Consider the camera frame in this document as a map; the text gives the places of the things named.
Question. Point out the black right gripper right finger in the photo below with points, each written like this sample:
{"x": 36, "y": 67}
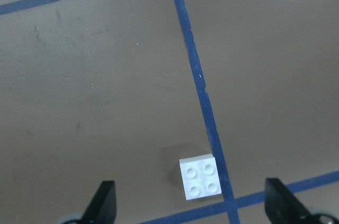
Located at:
{"x": 281, "y": 206}

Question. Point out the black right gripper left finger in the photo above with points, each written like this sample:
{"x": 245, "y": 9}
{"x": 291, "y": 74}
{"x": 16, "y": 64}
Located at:
{"x": 103, "y": 206}

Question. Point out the white block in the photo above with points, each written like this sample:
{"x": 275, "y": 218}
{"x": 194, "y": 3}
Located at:
{"x": 200, "y": 177}

